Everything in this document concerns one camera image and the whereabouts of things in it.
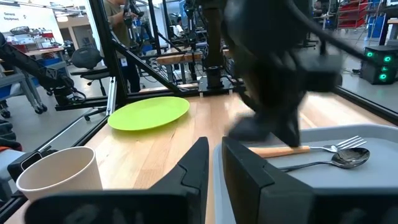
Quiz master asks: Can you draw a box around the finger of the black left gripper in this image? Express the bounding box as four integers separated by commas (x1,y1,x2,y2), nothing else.
228,111,275,141
272,107,303,149

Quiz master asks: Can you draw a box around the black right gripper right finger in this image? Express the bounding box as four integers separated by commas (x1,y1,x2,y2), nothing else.
221,136,398,224

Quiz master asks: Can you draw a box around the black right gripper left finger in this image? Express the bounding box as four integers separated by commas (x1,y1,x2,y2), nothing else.
24,136,210,224

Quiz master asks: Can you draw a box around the fork with orange handle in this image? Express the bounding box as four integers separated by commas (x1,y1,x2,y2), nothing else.
248,135,368,159

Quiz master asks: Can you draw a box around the dark metal spoon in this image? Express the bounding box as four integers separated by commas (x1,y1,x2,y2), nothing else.
277,147,372,173

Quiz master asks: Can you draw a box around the lime green plate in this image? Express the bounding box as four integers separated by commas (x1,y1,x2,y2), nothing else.
107,96,191,132

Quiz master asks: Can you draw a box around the grey plastic tray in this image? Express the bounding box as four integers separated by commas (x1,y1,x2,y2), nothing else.
212,123,398,224

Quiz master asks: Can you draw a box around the cream ribbed paper cup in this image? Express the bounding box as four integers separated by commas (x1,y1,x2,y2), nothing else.
15,146,104,203

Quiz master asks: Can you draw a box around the wooden background table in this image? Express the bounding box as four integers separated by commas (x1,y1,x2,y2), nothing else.
154,50,203,67

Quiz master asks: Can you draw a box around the red shelf cart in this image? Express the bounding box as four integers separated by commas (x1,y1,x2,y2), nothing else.
336,0,370,31

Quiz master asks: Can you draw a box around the black computer with green lights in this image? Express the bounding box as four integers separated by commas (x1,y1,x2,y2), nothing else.
359,45,398,86

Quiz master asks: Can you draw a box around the silver aluminium profile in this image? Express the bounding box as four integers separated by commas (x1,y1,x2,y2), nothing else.
106,77,118,116

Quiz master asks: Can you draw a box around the black office chair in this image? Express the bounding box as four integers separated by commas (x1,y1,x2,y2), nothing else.
70,45,112,123

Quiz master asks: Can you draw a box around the person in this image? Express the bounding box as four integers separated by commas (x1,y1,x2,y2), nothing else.
102,0,141,94

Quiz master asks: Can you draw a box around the dark bag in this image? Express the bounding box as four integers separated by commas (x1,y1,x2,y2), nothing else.
0,119,23,154

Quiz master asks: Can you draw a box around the grey wheeled cart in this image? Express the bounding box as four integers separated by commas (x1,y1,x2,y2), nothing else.
0,70,49,119

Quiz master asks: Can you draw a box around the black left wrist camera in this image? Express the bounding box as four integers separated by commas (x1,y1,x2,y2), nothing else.
297,52,343,93

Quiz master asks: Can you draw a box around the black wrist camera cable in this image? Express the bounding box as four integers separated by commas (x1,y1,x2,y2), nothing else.
284,0,369,62

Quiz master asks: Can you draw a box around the black camera box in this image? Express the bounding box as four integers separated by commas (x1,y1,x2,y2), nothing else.
6,148,60,183

